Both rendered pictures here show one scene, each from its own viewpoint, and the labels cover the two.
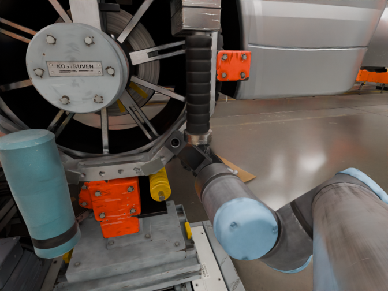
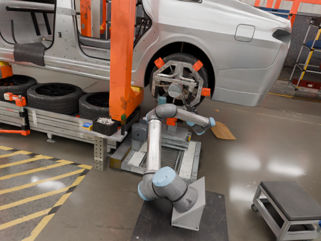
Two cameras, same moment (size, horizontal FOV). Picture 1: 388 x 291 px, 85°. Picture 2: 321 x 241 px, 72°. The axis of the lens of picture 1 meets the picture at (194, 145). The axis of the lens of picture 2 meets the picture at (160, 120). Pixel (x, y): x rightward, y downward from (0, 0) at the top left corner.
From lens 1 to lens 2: 1.93 m
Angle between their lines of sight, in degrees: 22
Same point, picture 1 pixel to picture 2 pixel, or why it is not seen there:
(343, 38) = (248, 90)
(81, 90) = (173, 93)
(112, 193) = not seen: hidden behind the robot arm
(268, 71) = (221, 94)
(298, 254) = (198, 129)
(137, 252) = (172, 135)
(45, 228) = not seen: hidden behind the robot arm
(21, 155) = (162, 101)
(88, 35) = (176, 87)
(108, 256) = (164, 133)
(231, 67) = (204, 93)
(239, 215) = not seen: hidden behind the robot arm
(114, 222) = (170, 121)
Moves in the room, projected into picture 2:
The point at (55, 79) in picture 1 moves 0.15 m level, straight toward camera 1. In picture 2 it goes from (171, 92) to (173, 96)
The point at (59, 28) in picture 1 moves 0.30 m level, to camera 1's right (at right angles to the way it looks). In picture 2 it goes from (174, 85) to (202, 93)
